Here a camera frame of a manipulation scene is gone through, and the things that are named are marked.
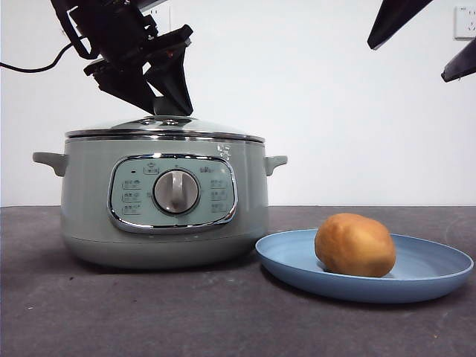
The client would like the glass lid with green knob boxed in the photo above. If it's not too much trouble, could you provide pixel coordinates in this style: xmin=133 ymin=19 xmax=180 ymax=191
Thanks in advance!
xmin=65 ymin=95 xmax=266 ymax=144

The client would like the brown potato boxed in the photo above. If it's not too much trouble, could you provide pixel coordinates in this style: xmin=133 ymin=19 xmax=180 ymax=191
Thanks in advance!
xmin=314 ymin=212 xmax=397 ymax=278

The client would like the pale green electric steamer pot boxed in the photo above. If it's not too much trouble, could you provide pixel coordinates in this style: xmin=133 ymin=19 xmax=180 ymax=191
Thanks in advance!
xmin=32 ymin=137 xmax=289 ymax=269

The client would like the blue round plate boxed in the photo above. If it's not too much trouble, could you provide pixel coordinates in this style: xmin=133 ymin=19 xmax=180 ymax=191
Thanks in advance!
xmin=254 ymin=228 xmax=475 ymax=304

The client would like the white wall socket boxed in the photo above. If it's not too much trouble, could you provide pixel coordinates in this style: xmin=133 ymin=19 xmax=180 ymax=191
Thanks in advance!
xmin=454 ymin=6 xmax=476 ymax=41
xmin=147 ymin=5 xmax=172 ymax=36

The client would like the black camera cable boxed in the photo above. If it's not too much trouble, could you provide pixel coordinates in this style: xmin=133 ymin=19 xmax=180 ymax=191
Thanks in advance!
xmin=0 ymin=35 xmax=81 ymax=72

